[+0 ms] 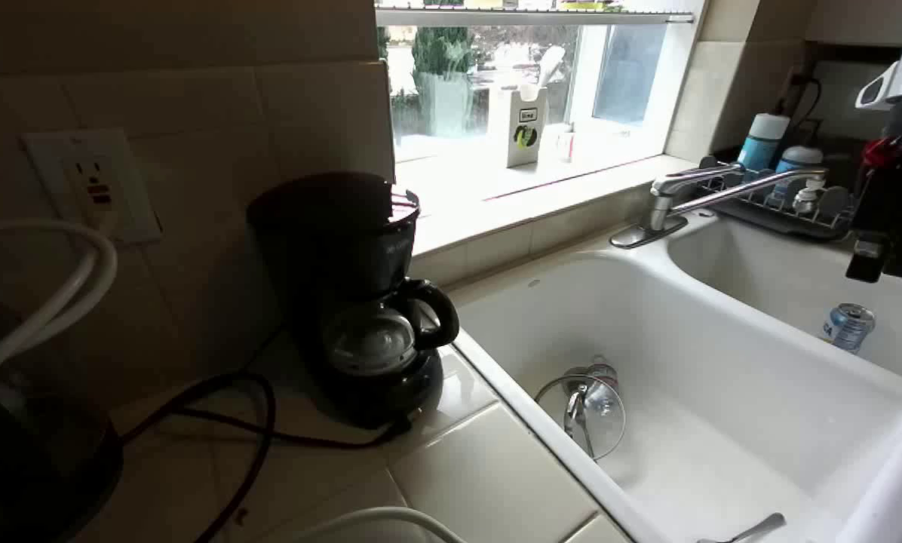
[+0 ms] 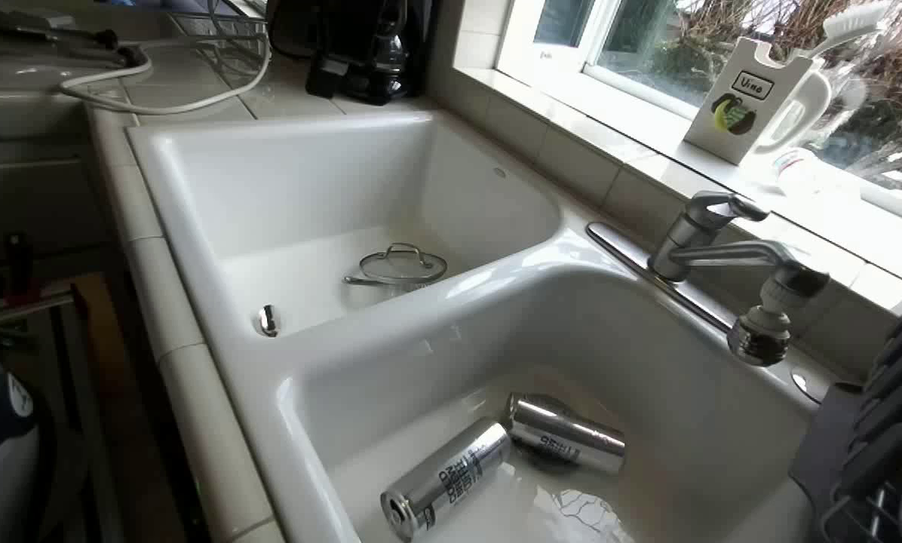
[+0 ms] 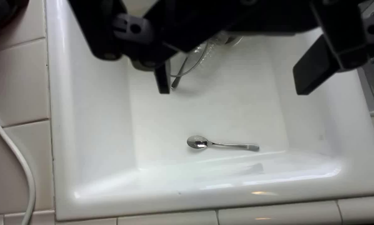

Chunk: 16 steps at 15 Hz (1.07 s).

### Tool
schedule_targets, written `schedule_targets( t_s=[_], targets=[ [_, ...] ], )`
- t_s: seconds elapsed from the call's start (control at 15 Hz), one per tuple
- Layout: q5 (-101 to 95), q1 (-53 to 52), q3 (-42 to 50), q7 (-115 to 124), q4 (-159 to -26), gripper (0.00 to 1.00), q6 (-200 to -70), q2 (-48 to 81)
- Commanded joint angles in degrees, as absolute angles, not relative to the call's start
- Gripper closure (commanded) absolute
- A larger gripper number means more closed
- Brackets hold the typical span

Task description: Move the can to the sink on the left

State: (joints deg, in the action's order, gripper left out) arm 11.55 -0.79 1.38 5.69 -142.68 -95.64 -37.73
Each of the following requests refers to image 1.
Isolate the blue white bottle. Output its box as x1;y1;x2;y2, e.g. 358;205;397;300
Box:
735;112;792;172

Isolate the white wall power outlet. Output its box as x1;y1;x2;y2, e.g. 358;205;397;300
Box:
21;131;163;245

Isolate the potted green plant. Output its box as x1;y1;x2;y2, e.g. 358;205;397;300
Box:
412;28;471;140

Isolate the white double kitchen sink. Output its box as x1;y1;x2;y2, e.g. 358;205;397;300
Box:
457;216;902;543

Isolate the chrome sink faucet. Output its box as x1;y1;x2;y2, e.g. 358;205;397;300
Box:
610;167;819;250

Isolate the white curved cable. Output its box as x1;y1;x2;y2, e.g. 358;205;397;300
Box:
279;504;469;543

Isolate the black power cord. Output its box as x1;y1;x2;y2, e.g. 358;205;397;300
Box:
117;370;415;543

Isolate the white hose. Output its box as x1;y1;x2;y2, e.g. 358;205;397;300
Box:
0;216;121;393

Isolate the blue white cup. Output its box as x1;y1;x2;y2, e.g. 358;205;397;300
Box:
771;146;825;203

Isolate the clear drinking glass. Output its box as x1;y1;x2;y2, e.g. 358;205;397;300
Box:
534;363;628;461

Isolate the black drip coffee maker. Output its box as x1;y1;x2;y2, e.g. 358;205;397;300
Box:
247;172;442;428

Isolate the glass coffee carafe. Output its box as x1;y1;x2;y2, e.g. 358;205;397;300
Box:
321;279;460;377

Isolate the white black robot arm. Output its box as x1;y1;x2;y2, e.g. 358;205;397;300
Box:
848;54;902;284

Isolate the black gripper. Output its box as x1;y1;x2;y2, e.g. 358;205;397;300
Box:
848;103;902;284

